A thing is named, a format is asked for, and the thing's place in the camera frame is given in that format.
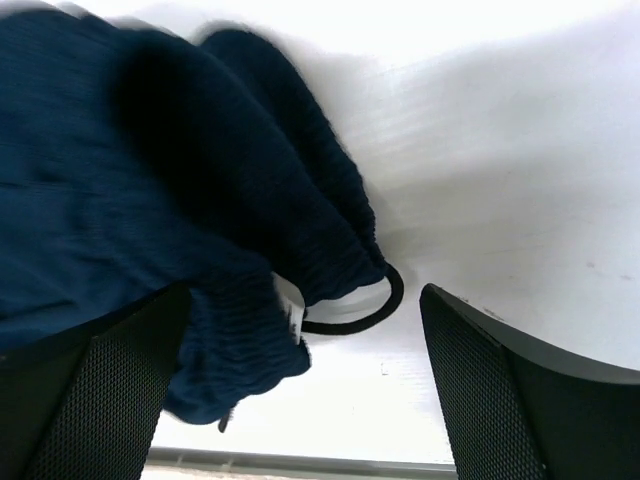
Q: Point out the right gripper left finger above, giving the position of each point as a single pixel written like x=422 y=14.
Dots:
x=84 y=403

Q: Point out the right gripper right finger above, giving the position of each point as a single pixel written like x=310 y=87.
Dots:
x=517 y=407

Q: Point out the navy blue shorts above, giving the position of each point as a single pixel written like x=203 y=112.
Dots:
x=132 y=159

